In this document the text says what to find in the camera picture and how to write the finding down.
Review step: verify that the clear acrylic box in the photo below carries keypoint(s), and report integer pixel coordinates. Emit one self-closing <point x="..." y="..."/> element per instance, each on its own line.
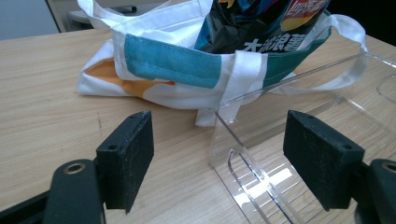
<point x="311" y="130"/>

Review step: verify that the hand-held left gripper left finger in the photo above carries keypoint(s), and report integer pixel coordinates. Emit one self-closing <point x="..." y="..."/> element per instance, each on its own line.
<point x="127" y="161"/>

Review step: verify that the white canvas tote bag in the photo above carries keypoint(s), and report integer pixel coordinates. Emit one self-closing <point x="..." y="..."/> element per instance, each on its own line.
<point x="174" y="62"/>

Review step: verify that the black chip bag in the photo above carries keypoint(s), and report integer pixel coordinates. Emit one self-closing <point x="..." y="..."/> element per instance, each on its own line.
<point x="249" y="25"/>

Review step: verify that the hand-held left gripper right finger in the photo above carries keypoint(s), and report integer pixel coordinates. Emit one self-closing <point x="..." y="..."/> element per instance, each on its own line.
<point x="320" y="158"/>

